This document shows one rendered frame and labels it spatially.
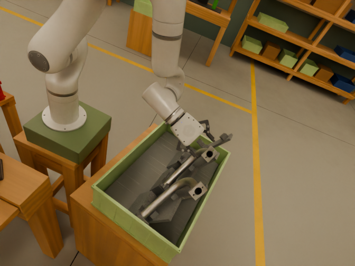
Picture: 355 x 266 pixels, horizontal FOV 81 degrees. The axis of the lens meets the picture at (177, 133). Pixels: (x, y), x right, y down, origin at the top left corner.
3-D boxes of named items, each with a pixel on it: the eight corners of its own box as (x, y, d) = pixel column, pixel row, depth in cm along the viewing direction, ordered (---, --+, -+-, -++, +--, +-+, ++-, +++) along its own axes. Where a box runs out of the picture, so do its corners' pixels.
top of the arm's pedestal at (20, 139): (61, 108, 124) (61, 103, 121) (110, 130, 123) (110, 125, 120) (13, 143, 100) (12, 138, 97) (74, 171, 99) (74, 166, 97)
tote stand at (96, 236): (135, 182, 195) (154, 122, 141) (182, 216, 186) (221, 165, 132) (75, 248, 147) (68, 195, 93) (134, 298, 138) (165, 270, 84)
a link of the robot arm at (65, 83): (38, 88, 84) (27, 31, 67) (66, 67, 96) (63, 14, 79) (67, 101, 85) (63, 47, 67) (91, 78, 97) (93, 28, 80)
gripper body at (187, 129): (166, 126, 78) (187, 148, 79) (186, 107, 78) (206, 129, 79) (166, 126, 85) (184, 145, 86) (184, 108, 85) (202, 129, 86)
